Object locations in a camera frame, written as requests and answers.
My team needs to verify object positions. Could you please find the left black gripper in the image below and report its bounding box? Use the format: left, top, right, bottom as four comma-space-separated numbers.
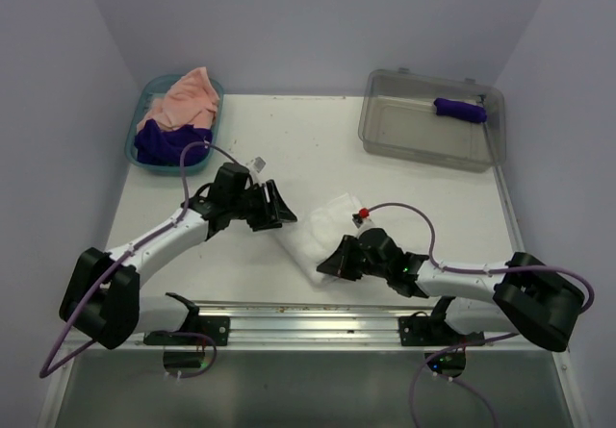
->
229, 179, 296, 231

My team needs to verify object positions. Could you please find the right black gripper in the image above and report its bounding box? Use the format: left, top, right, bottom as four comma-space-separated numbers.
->
319, 235, 390, 281

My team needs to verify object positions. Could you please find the white towel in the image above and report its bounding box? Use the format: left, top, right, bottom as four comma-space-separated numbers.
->
274, 193, 374, 289

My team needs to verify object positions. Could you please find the purple towel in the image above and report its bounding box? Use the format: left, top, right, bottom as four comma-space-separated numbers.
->
433, 97, 487, 124
134, 119, 213, 166

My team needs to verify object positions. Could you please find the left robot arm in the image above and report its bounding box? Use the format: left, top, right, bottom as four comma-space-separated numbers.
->
59, 163, 297, 349

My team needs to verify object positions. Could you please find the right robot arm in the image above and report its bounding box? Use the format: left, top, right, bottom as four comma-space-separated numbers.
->
317, 228, 585, 352

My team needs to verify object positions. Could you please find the pink towel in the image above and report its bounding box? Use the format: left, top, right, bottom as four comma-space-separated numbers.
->
136, 66, 220, 132

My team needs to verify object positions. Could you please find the grey transparent plastic bin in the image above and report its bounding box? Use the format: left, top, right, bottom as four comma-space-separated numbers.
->
358, 69, 506, 172

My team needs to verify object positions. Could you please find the blue plastic bin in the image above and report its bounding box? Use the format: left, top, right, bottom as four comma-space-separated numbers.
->
124, 74, 226, 178

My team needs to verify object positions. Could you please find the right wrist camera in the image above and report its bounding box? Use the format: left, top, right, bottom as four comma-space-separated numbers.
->
352, 208, 376, 237

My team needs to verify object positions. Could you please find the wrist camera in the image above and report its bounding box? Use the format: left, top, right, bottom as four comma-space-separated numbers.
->
244, 157, 267, 175
352, 208, 376, 237

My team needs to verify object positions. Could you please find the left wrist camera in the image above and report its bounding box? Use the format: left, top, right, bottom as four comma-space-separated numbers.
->
244, 157, 267, 175

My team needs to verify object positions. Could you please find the aluminium mounting rail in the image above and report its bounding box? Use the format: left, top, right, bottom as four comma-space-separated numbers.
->
62, 302, 569, 352

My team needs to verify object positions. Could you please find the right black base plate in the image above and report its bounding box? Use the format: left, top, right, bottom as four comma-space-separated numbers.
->
398, 312, 485, 347

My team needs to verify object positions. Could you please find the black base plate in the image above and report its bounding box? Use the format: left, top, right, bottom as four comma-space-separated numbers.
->
143, 315, 231, 346
398, 312, 485, 347

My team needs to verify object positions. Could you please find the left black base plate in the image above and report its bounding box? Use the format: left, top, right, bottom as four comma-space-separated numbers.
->
143, 315, 231, 346

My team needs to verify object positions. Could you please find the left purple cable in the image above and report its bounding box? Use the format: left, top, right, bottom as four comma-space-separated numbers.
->
38, 141, 242, 379

